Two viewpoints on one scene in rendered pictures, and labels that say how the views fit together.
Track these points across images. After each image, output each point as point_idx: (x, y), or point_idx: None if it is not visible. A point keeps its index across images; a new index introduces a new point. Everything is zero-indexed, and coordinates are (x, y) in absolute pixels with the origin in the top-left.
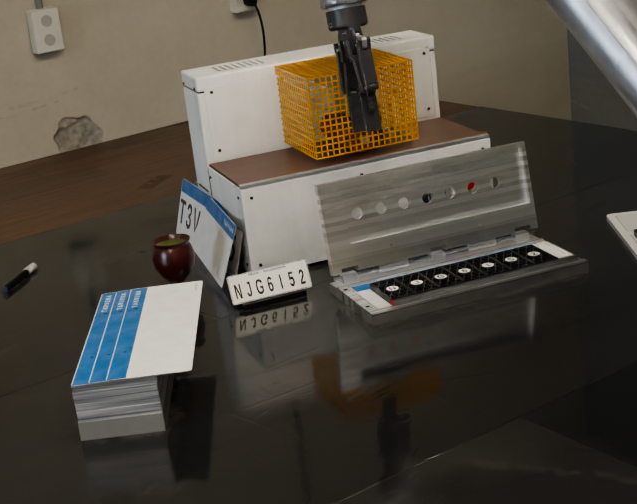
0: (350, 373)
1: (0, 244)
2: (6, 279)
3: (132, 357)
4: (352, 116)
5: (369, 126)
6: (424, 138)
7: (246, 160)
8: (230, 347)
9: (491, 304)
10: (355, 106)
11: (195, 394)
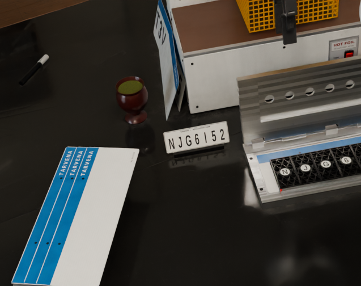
0: (229, 274)
1: (34, 16)
2: (26, 67)
3: (62, 254)
4: (276, 21)
5: (286, 40)
6: (344, 9)
7: (199, 10)
8: (153, 208)
9: (359, 202)
10: (280, 13)
11: (113, 268)
